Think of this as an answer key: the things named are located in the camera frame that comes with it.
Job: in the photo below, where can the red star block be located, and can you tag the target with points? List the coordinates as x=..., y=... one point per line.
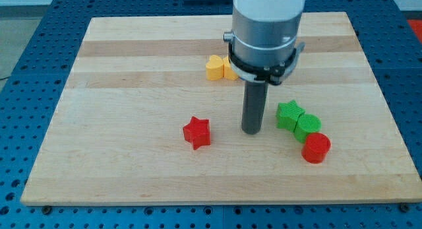
x=197, y=132

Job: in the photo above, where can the red cylinder block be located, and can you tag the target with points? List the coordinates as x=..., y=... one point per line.
x=316, y=147

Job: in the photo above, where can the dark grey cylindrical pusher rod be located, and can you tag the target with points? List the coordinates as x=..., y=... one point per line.
x=253, y=106

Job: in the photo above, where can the yellow heart block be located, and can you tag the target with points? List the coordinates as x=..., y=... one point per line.
x=214, y=68

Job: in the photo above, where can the wooden board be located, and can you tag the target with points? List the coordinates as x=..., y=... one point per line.
x=116, y=135

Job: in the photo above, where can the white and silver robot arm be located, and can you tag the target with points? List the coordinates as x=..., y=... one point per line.
x=262, y=50

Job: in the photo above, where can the green cylinder block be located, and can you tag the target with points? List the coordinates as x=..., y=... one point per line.
x=306, y=124

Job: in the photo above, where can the yellow block behind arm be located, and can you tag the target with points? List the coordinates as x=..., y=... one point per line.
x=229, y=73

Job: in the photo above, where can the green star block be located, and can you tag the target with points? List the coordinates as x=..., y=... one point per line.
x=288, y=114

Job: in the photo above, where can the black clamp ring mount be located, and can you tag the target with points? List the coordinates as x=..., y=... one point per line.
x=273, y=75

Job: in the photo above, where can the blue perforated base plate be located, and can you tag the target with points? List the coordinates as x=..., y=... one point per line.
x=32, y=91

